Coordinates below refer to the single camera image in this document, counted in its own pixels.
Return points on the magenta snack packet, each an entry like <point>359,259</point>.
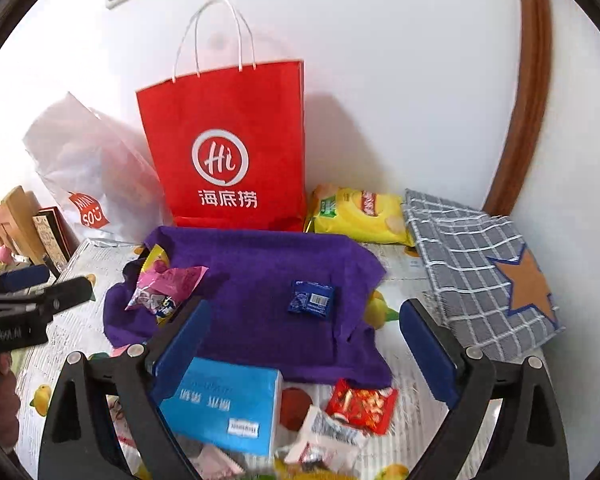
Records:
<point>165,282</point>

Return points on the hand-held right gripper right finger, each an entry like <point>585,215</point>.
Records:
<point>425,355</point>

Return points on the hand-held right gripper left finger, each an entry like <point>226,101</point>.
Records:
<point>180,355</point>

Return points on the grey checked star pouch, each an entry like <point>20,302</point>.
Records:
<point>460,270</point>

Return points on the white snack packet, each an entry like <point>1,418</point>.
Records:
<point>325,430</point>

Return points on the brown wooden door frame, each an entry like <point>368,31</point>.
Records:
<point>530,85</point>

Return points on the small blue snack packet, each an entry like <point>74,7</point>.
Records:
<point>310,299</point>

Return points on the red paper bag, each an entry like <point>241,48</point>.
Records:
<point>230,110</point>

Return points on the pink toy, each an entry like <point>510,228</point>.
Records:
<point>2,255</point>

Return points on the blue tissue pack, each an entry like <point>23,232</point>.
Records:
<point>230,400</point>

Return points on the yellow chips bag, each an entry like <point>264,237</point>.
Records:
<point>360,220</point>

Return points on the purple cloth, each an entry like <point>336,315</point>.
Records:
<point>260,260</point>

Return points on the white plastic bag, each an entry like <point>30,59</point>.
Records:
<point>80,160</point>

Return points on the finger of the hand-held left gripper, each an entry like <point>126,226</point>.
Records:
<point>65,294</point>
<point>27,276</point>

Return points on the light wooden furniture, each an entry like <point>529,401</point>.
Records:
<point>17,215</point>

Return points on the small yellow snack packet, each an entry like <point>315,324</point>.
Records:
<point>156,259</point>

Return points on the red snack packet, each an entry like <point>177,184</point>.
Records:
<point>360,405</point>

